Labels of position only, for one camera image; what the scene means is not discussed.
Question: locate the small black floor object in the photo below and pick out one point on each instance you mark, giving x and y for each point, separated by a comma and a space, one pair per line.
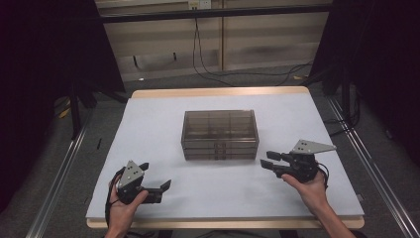
99, 143

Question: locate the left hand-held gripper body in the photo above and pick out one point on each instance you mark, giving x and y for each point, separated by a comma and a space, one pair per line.
130, 174

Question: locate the wooden table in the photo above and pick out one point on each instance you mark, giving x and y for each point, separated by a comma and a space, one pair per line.
218, 91

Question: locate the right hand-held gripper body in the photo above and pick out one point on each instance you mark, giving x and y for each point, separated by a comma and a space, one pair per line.
302, 162

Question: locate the black curtain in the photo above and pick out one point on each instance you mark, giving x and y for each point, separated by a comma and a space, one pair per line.
383, 66
43, 66

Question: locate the black horizontal bar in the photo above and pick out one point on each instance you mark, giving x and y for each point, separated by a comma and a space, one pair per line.
214, 13

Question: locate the white power outlet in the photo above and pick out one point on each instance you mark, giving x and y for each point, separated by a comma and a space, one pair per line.
199, 4

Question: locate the person's left hand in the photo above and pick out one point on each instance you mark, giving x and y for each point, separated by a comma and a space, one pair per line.
123, 213

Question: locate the metal floor rail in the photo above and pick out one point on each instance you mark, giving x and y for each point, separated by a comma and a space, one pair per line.
379, 178
56, 185

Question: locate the person's right hand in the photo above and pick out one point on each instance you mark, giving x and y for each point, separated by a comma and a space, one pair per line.
310, 193

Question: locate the black metal stand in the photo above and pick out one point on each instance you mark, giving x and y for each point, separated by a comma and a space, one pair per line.
75, 112
345, 95

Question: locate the transparent brown drawer box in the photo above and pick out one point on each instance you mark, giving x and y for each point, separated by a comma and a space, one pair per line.
219, 134

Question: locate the white table mat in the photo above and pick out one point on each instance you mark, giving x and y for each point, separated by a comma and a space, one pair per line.
218, 188

